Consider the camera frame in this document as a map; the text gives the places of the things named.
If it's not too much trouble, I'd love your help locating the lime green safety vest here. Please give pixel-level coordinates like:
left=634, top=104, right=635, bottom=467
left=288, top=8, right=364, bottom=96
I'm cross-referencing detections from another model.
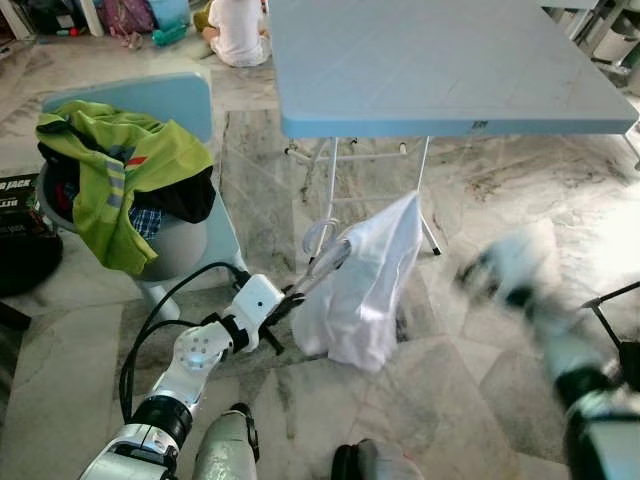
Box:
left=36, top=100, right=215, bottom=276

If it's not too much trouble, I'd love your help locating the grey round laundry basket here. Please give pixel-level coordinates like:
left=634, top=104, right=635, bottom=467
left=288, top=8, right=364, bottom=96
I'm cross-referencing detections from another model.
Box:
left=35, top=165, right=211, bottom=283

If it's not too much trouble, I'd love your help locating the silver robot left leg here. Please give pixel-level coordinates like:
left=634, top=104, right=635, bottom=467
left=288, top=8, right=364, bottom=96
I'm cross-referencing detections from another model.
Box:
left=192, top=403, right=261, bottom=480

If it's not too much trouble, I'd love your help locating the silver robot leg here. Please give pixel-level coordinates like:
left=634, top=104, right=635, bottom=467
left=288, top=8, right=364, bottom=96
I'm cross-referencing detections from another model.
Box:
left=330, top=438, right=426, bottom=480
left=192, top=403, right=261, bottom=480

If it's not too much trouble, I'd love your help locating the blue plaid cloth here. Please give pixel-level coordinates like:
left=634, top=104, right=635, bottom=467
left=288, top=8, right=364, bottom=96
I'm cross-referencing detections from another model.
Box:
left=128, top=205, right=163, bottom=241

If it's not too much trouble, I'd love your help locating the silver robot right leg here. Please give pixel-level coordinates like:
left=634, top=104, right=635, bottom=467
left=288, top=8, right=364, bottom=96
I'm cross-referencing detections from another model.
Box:
left=330, top=438, right=426, bottom=480

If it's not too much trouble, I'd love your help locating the light blue folding table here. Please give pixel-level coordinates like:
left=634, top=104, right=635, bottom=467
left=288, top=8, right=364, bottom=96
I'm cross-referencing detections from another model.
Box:
left=268, top=0, right=640, bottom=256

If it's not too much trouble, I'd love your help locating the light blue plastic chair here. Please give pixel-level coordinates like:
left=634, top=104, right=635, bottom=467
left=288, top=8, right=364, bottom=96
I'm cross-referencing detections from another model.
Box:
left=40, top=70, right=251, bottom=321

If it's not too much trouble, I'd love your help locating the person in white shirt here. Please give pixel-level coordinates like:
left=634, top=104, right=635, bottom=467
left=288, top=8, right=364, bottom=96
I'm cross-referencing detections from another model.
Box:
left=195, top=0, right=271, bottom=69

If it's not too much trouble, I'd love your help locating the black bag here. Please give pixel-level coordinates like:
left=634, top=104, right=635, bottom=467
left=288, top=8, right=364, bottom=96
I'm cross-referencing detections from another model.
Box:
left=0, top=225, right=63, bottom=298

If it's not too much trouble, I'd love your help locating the white metal folding rack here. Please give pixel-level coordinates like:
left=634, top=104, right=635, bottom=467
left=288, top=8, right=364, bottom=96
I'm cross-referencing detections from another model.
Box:
left=545, top=0, right=640, bottom=86

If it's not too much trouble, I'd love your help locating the teal plastic item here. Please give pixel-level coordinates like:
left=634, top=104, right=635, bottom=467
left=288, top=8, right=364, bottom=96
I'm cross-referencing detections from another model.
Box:
left=150, top=22, right=189, bottom=47

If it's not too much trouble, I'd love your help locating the black printed box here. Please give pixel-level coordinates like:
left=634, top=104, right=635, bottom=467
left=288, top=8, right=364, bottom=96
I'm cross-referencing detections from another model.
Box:
left=0, top=172, right=41, bottom=236

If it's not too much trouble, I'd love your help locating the pink patterned bag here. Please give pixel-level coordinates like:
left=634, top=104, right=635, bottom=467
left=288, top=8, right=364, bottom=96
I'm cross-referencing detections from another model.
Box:
left=100, top=0, right=158, bottom=39

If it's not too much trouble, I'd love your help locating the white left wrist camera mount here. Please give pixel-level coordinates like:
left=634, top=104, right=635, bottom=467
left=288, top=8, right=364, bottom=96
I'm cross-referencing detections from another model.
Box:
left=232, top=273, right=284, bottom=346

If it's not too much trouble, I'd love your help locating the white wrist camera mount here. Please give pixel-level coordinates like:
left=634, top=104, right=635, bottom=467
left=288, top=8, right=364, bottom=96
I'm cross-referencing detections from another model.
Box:
left=485, top=232, right=551, bottom=301
left=232, top=273, right=284, bottom=346

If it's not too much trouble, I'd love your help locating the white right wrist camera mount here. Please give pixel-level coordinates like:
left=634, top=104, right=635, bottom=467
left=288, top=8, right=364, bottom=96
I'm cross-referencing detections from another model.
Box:
left=485, top=232, right=551, bottom=301

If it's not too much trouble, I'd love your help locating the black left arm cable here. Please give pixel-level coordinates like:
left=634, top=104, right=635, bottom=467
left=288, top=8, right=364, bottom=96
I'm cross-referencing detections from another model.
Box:
left=118, top=260, right=251, bottom=421

